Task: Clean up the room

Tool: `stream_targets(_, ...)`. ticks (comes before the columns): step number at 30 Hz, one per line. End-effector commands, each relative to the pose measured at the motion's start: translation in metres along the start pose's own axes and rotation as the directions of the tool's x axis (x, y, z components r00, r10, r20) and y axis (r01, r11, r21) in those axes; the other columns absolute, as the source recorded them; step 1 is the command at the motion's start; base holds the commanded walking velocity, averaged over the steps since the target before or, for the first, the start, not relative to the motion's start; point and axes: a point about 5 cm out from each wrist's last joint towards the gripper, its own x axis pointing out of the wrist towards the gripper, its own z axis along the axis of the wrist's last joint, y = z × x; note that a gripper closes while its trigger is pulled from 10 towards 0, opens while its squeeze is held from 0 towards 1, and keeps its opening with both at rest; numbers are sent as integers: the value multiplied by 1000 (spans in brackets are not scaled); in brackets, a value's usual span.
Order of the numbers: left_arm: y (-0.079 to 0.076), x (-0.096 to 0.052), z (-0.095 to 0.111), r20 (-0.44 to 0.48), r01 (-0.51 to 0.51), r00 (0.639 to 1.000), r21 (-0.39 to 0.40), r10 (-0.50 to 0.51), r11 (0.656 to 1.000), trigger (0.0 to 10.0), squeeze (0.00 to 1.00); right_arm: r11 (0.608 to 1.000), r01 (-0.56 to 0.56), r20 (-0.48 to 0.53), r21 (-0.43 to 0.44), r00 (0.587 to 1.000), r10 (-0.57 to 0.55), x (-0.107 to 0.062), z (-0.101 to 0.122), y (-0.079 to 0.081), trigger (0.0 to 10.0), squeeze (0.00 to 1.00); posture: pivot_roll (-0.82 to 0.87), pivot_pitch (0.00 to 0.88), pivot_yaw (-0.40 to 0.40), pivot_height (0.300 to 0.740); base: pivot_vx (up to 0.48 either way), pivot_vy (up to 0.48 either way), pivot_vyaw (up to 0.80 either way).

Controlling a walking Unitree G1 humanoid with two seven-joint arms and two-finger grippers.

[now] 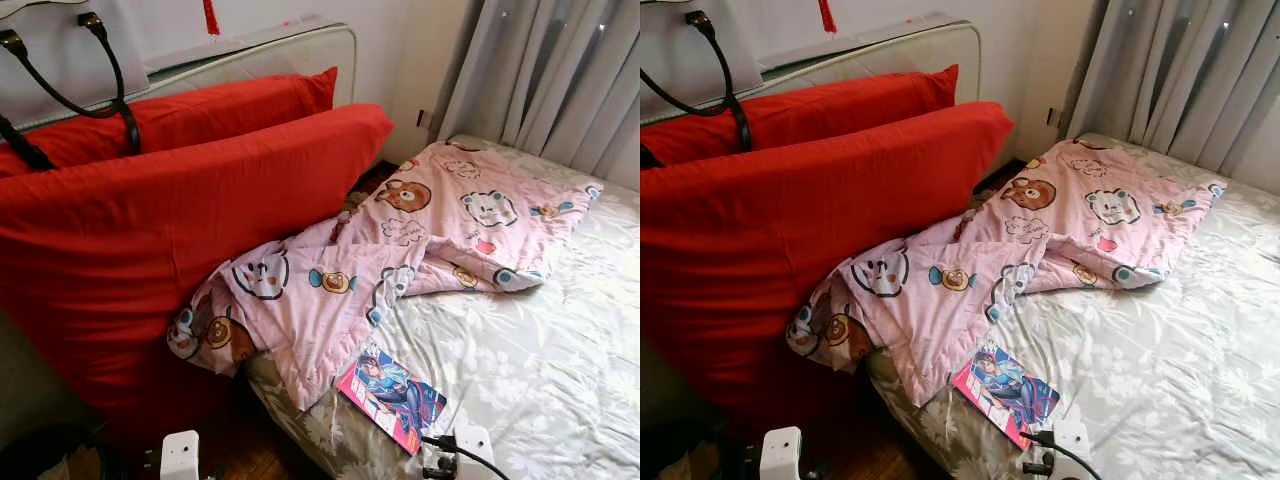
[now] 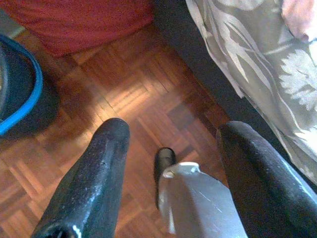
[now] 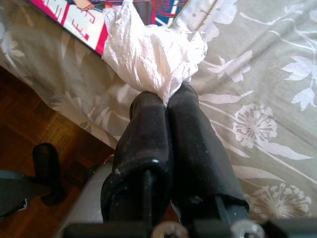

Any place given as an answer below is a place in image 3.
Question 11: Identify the silver robot leg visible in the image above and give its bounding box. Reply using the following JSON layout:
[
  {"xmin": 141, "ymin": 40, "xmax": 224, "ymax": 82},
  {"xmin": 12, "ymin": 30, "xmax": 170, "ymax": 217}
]
[{"xmin": 56, "ymin": 162, "xmax": 117, "ymax": 238}]

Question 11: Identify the grey floral bedspread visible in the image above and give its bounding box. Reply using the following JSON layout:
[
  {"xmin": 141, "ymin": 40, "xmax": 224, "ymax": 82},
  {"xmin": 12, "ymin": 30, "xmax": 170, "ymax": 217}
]
[{"xmin": 0, "ymin": 0, "xmax": 317, "ymax": 224}]

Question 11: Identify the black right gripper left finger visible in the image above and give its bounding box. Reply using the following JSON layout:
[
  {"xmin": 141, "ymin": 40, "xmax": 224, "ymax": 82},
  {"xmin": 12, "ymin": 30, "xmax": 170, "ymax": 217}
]
[{"xmin": 101, "ymin": 91, "xmax": 174, "ymax": 225}]

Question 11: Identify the pink comic magazine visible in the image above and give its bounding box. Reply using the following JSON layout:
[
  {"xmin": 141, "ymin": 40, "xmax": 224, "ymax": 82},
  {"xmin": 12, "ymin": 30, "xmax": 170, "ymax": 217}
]
[{"xmin": 27, "ymin": 0, "xmax": 191, "ymax": 59}]

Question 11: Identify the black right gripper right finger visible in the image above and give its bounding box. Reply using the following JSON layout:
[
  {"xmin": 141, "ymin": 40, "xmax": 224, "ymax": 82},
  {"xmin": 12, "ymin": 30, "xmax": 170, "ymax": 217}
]
[{"xmin": 167, "ymin": 81, "xmax": 250, "ymax": 225}]

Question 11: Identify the white plastic bag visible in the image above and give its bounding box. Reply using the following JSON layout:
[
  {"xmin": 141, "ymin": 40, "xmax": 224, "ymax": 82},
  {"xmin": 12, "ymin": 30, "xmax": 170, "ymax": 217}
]
[{"xmin": 101, "ymin": 0, "xmax": 209, "ymax": 105}]

